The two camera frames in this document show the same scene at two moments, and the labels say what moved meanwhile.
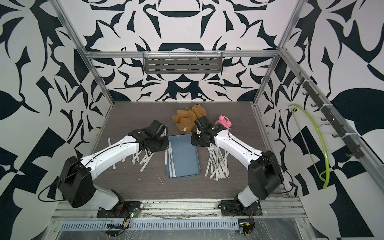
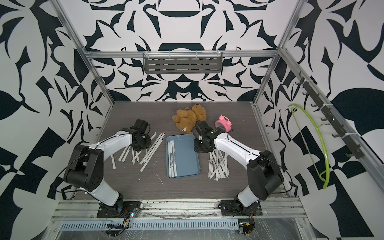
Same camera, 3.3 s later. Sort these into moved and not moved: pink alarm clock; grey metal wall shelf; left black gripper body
Moved: left black gripper body
Not moved: pink alarm clock; grey metal wall shelf
